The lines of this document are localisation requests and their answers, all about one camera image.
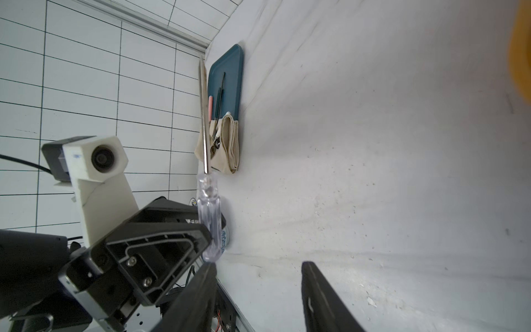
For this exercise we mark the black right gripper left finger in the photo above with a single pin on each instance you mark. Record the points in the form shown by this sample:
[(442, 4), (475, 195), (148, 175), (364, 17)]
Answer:
[(193, 309)]

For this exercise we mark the pink handled spoon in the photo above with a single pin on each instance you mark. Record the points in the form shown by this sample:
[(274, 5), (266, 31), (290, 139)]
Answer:
[(210, 107)]

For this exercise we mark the aluminium mounting rail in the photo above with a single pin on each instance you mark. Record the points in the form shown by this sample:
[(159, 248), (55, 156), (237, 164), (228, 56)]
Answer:
[(227, 315)]

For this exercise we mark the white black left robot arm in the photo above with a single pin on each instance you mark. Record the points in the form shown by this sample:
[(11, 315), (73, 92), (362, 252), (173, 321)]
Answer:
[(50, 284)]

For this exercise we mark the metal spoon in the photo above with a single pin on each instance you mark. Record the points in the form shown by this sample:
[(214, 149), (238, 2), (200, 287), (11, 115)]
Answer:
[(215, 139)]

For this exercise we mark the yellow plastic storage box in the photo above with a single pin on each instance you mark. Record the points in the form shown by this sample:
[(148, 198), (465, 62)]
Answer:
[(518, 55)]

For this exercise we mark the blue patterned plate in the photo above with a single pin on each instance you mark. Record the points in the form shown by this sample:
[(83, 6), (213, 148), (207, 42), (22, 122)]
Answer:
[(225, 239)]

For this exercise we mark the beige cloth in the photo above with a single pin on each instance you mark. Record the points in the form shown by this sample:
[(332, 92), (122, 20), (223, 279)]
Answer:
[(227, 158)]

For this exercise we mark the dark teal tray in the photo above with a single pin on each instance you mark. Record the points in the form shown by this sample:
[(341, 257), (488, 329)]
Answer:
[(230, 63)]

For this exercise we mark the black chopstick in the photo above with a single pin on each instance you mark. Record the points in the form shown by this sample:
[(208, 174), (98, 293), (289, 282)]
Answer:
[(217, 109)]

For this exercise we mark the small clear screwdriver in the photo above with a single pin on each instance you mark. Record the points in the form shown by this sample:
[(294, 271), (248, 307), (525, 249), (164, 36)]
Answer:
[(209, 203)]

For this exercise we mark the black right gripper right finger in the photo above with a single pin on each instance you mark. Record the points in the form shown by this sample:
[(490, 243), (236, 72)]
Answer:
[(323, 308)]

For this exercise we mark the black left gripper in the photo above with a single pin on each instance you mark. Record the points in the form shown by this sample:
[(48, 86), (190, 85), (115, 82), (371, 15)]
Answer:
[(136, 263)]

